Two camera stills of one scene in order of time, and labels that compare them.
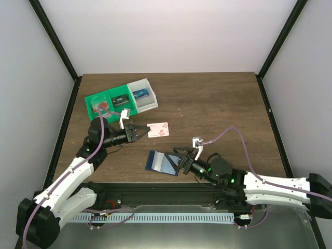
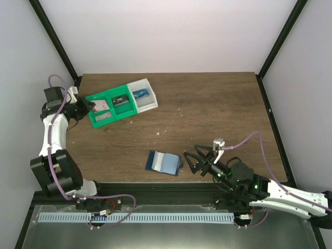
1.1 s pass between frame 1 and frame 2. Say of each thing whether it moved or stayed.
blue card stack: stayed
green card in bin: stayed
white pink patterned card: moved
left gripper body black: moved
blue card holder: stayed
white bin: stayed
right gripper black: moved
